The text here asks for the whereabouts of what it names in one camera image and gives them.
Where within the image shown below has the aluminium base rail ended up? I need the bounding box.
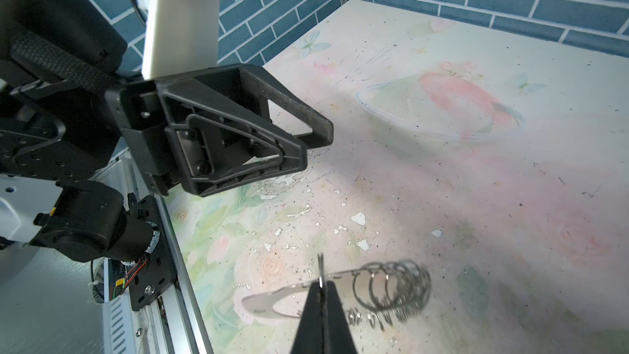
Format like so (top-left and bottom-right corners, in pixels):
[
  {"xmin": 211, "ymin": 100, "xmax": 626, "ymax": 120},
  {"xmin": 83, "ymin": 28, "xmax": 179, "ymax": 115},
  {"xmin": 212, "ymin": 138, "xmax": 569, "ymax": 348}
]
[{"xmin": 94, "ymin": 150, "xmax": 213, "ymax": 353}]

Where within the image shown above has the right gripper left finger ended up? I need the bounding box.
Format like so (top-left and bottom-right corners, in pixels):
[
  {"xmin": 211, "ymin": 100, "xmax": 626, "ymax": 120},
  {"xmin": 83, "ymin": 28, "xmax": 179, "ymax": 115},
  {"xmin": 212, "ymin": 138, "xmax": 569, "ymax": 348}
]
[{"xmin": 290, "ymin": 282, "xmax": 322, "ymax": 354}]

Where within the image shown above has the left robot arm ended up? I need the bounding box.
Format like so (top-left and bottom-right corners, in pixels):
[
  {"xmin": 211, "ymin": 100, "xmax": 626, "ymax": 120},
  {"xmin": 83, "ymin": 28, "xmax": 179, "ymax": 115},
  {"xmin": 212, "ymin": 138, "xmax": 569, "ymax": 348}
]
[{"xmin": 1, "ymin": 0, "xmax": 334, "ymax": 262}]

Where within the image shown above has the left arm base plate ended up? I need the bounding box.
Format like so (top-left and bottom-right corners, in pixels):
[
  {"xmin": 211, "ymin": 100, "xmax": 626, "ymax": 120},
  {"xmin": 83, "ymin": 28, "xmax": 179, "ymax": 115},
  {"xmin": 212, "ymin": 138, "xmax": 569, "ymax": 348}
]
[{"xmin": 122, "ymin": 193, "xmax": 177, "ymax": 312}]

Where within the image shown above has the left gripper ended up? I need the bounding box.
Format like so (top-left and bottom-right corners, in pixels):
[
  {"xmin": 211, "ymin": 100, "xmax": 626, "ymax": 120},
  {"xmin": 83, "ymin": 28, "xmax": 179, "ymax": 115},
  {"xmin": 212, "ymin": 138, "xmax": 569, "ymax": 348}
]
[{"xmin": 104, "ymin": 64, "xmax": 334, "ymax": 197}]

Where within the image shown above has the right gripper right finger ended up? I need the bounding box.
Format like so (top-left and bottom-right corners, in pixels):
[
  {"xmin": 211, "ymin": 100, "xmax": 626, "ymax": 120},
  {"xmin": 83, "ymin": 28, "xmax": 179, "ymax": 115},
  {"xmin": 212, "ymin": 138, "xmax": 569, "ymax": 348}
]
[{"xmin": 321, "ymin": 281, "xmax": 357, "ymax": 354}]

